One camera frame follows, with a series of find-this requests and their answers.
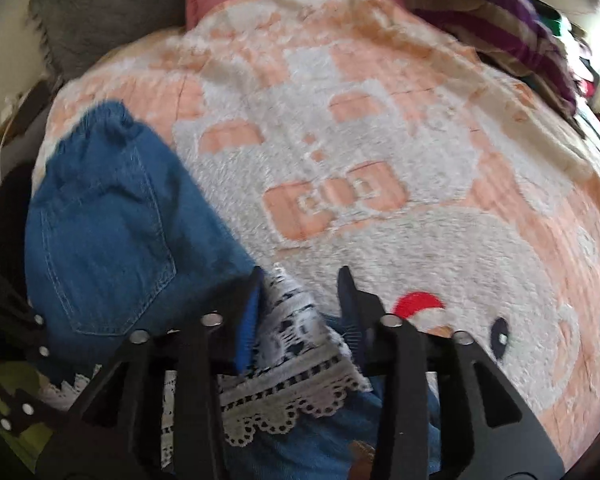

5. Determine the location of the orange white tufted blanket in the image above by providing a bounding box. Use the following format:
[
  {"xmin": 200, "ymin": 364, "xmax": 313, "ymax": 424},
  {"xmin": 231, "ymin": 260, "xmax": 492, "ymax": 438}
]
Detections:
[{"xmin": 32, "ymin": 0, "xmax": 600, "ymax": 471}]

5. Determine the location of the blue denim pants lace trim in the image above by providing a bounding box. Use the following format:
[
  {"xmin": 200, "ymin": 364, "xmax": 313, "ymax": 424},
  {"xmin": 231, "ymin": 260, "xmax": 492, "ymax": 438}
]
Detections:
[{"xmin": 24, "ymin": 101, "xmax": 442, "ymax": 480}]

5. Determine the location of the yellow-green sheet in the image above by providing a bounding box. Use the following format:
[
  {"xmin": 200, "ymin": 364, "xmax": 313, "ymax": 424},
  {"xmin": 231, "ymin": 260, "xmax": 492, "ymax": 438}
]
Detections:
[{"xmin": 0, "ymin": 360, "xmax": 56, "ymax": 467}]

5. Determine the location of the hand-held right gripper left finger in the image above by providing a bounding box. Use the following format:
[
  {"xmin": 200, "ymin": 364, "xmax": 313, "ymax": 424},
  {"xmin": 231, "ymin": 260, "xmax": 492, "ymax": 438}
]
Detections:
[{"xmin": 35, "ymin": 265, "xmax": 267, "ymax": 480}]

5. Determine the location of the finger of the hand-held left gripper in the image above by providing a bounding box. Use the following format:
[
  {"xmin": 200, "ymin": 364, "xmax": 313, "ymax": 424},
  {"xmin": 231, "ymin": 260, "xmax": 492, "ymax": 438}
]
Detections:
[
  {"xmin": 0, "ymin": 362, "xmax": 68, "ymax": 441},
  {"xmin": 0, "ymin": 267, "xmax": 52, "ymax": 363}
]

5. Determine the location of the purple striped cloth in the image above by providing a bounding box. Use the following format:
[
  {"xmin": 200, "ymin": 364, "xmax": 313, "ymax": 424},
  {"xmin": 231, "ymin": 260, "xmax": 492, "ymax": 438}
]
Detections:
[{"xmin": 405, "ymin": 0, "xmax": 581, "ymax": 117}]

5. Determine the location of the grey quilted headboard cushion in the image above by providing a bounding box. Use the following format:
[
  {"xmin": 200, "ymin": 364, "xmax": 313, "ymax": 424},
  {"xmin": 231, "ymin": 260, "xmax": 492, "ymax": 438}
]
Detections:
[{"xmin": 27, "ymin": 0, "xmax": 197, "ymax": 82}]

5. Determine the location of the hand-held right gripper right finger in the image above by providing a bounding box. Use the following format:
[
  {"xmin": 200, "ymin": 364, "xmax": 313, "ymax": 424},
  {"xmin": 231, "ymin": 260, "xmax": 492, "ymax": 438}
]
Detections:
[{"xmin": 337, "ymin": 265, "xmax": 567, "ymax": 480}]

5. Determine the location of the pile of clothes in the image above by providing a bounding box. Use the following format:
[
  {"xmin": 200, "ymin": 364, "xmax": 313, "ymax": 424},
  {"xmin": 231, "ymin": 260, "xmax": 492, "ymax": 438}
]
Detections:
[{"xmin": 530, "ymin": 0, "xmax": 600, "ymax": 148}]

